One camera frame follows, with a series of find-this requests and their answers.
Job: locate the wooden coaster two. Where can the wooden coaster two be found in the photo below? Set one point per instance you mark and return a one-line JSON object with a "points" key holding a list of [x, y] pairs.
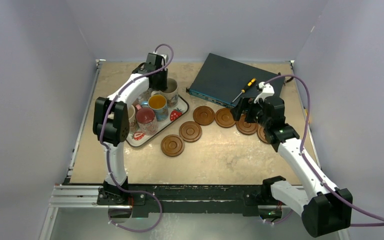
{"points": [[224, 118]]}

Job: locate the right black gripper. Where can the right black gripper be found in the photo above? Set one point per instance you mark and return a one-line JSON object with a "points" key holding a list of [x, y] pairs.
{"points": [[248, 110]]}

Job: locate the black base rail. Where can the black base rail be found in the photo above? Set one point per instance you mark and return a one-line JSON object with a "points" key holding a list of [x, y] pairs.
{"points": [[143, 199]]}

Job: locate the beige cream mug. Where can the beige cream mug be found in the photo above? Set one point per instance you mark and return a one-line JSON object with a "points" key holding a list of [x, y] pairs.
{"points": [[133, 125]]}

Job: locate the wooden coaster six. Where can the wooden coaster six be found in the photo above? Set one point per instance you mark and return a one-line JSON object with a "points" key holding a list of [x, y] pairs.
{"points": [[172, 145]]}

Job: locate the yellow black screwdriver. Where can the yellow black screwdriver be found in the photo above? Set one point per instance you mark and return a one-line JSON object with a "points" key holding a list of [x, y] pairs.
{"points": [[247, 86]]}

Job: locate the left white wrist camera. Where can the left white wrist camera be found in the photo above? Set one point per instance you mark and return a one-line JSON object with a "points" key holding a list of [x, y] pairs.
{"points": [[165, 59]]}

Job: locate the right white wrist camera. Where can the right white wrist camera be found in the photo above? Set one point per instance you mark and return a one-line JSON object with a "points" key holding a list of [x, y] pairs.
{"points": [[265, 90]]}

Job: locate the aluminium frame rail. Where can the aluminium frame rail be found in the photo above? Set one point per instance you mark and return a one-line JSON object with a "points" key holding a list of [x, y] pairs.
{"points": [[78, 196]]}

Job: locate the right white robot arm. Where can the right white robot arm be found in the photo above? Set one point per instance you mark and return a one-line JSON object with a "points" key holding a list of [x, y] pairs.
{"points": [[319, 205]]}

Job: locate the wooden coaster five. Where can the wooden coaster five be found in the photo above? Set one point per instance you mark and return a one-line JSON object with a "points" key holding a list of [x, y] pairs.
{"points": [[190, 131]]}

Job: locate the wooden coaster three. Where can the wooden coaster three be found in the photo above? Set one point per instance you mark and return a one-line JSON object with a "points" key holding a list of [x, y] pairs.
{"points": [[246, 128]]}

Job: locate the cream white mug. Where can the cream white mug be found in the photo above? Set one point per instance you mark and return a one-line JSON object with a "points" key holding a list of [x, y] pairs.
{"points": [[171, 94]]}

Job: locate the dark blue network switch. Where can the dark blue network switch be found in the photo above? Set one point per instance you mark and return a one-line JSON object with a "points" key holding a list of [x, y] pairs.
{"points": [[220, 80]]}

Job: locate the blue mug orange inside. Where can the blue mug orange inside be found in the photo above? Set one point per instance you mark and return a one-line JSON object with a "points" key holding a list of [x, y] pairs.
{"points": [[158, 103]]}

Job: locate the pink inside dark mug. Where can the pink inside dark mug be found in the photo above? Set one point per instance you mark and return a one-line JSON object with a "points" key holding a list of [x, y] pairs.
{"points": [[147, 121]]}

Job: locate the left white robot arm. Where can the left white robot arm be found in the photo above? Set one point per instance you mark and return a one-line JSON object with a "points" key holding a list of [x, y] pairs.
{"points": [[111, 121]]}

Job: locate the wooden coaster four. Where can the wooden coaster four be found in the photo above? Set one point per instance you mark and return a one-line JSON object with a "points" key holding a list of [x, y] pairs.
{"points": [[261, 135]]}

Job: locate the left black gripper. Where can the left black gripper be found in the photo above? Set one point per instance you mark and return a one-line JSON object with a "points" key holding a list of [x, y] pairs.
{"points": [[164, 85]]}

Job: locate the wooden coaster one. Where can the wooden coaster one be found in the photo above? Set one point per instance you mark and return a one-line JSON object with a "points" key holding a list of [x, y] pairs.
{"points": [[203, 115]]}

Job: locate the white strawberry tray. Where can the white strawberry tray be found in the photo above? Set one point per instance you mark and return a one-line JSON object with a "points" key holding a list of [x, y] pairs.
{"points": [[138, 138]]}

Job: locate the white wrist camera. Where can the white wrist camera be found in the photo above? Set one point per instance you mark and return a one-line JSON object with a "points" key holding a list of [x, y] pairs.
{"points": [[165, 59], [265, 90]]}

